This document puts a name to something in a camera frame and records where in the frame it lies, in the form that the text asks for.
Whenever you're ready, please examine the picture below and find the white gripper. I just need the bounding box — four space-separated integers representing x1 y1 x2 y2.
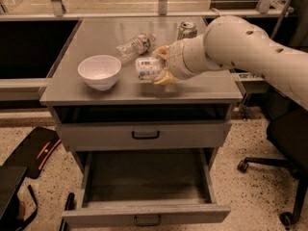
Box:
153 37 206 85

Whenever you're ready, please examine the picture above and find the blue plastic bottle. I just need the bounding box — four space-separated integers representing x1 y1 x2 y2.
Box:
135 57 164 80

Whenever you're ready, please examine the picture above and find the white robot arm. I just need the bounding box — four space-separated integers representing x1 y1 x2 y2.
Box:
154 15 308 109

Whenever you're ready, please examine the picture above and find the clear crushed water bottle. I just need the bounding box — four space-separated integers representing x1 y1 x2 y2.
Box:
116 33 156 64

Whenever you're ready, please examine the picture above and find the grey drawer cabinet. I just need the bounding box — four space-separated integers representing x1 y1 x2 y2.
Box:
40 17 242 166

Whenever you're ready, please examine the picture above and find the closed middle drawer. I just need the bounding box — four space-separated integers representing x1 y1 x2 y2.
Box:
56 120 231 151

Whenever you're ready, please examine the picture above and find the open bottom drawer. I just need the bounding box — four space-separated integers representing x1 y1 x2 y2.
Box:
63 149 230 228

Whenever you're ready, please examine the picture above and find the green soda can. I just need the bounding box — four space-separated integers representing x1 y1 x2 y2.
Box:
177 21 197 39

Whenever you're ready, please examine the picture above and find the white bowl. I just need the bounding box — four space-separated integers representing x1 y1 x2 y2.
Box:
77 55 121 90

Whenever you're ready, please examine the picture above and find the black office chair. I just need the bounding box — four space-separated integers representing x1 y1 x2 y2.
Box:
237 87 308 231

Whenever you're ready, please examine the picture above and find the black bag with orange stripe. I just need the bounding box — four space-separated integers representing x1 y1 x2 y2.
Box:
4 127 61 179

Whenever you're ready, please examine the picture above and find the metal diagonal rod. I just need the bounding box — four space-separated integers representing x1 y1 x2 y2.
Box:
270 0 292 39

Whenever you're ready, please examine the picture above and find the grey metal bracket block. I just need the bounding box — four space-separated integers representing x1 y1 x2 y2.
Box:
232 72 270 94

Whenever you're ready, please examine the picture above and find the black case with strap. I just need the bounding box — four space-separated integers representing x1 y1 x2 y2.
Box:
0 166 38 231

